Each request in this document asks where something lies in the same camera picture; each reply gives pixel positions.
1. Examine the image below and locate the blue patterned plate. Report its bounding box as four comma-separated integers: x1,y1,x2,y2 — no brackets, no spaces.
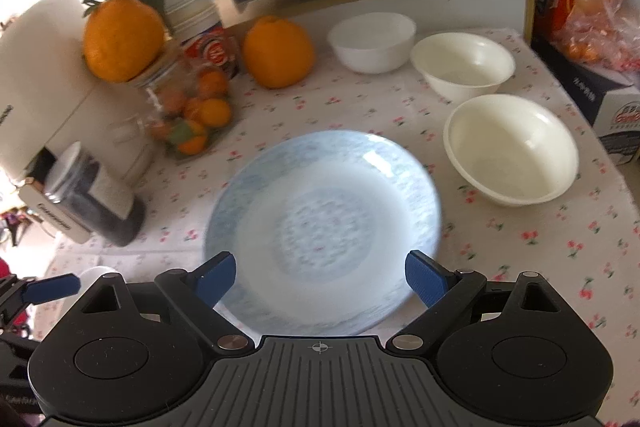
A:
204,130,442,336

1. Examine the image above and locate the large cream bowl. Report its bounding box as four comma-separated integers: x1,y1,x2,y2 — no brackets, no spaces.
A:
442,94,579,207

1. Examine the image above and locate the small white bowl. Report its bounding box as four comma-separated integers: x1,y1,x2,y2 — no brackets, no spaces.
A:
328,12,416,75

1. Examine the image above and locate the white kitchen appliance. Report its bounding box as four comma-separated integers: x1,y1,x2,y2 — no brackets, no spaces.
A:
1,0,132,182

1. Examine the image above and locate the jar of black contents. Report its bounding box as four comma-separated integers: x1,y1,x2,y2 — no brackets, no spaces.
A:
44,141,145,247

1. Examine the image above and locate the glass jar of tangerines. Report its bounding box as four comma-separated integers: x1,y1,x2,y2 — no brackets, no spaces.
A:
110,40,236,162

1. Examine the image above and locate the large orange on table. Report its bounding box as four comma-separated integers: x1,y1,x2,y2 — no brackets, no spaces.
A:
242,15,316,90

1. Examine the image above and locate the Ganten water carton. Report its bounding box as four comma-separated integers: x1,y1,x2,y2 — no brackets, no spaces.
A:
532,37,639,165

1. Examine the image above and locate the large orange on jar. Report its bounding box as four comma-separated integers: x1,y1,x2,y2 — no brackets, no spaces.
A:
82,0,169,83

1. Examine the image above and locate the wooden framed white shelf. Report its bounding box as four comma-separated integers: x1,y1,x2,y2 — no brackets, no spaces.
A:
219,0,537,46

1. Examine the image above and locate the plastic bag of oranges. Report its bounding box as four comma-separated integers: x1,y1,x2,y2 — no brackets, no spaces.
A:
552,0,639,72

